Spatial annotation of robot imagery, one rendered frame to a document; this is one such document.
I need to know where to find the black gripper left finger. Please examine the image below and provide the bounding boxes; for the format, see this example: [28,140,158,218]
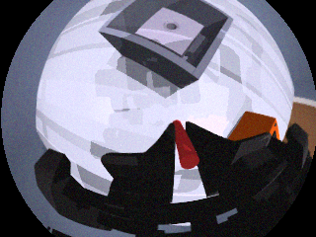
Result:
[100,122,177,202]

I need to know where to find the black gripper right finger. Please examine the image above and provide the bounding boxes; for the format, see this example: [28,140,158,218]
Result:
[186,119,272,198]

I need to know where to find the red peg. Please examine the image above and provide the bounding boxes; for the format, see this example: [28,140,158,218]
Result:
[173,119,198,170]

